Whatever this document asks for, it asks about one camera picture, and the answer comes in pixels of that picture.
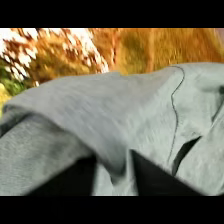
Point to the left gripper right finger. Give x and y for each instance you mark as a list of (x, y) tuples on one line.
[(156, 181)]

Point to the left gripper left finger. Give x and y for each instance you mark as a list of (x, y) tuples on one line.
[(71, 181)]

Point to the grey shirt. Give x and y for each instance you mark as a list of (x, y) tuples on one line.
[(110, 113)]

